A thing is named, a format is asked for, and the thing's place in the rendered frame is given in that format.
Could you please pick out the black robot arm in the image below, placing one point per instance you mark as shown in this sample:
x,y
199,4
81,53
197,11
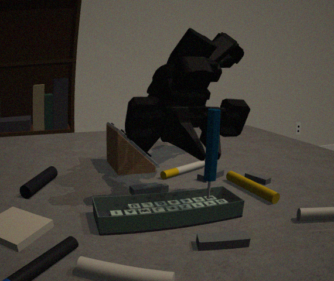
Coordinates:
x,y
193,64

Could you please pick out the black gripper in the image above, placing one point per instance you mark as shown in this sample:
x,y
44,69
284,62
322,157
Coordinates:
x,y
178,119

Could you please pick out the blue hexagonal rod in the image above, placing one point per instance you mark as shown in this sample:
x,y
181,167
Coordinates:
x,y
212,146

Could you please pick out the black cylinder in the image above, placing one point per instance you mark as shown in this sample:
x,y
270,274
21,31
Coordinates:
x,y
34,185
44,261

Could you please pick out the beige cylinder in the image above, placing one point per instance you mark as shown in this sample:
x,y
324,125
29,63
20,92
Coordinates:
x,y
311,214
116,272

